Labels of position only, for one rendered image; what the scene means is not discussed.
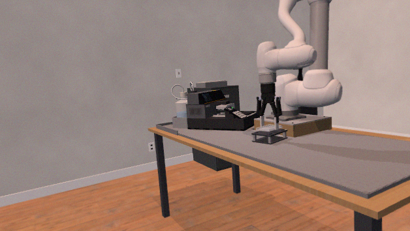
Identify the white plastic bottle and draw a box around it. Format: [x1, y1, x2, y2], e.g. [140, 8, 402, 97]
[176, 92, 187, 117]

